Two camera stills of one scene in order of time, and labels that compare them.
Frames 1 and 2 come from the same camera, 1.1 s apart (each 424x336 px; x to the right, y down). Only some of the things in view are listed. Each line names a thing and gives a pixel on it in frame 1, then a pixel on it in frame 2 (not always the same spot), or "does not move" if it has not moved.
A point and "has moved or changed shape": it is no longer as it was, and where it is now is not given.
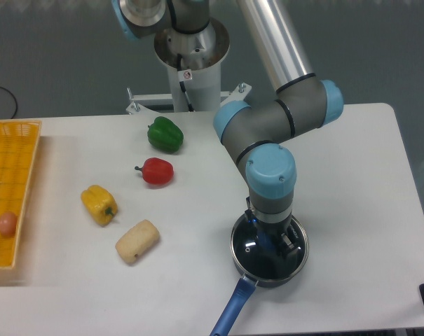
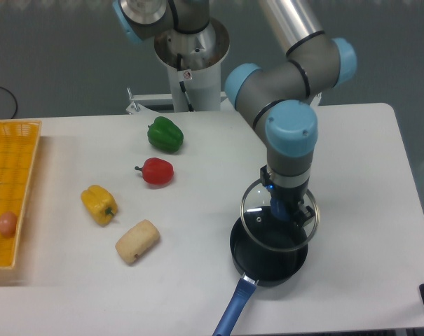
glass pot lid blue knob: x=256 y=253 has moved or changed shape
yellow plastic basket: x=12 y=150 does not move
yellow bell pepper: x=100 y=204 does not move
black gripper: x=272 y=232 → x=300 y=213
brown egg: x=7 y=223 does not move
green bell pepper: x=165 y=135 does not move
